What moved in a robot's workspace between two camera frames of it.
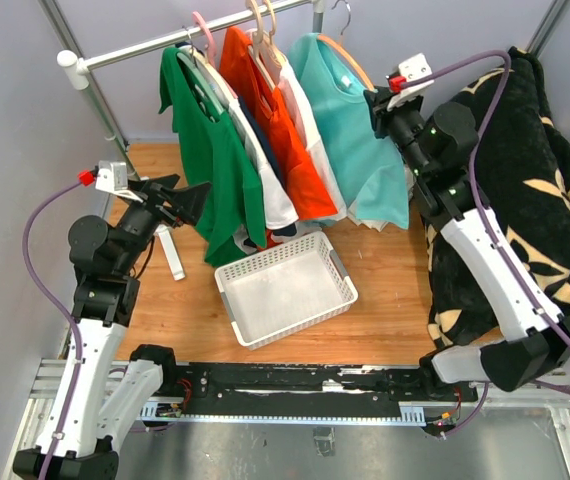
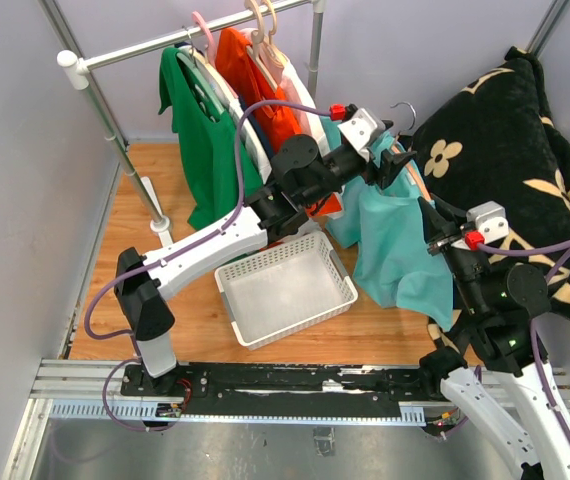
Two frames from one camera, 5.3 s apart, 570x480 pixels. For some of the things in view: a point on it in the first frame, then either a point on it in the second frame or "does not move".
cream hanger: (268, 45) does not move
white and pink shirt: (309, 124) does not move
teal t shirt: (371, 174) to (402, 262)
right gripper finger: (377, 100) to (435, 226)
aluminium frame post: (547, 26) does not move
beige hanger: (255, 48) does not move
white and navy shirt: (278, 209) does not move
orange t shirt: (281, 134) does not move
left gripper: (189, 200) to (392, 164)
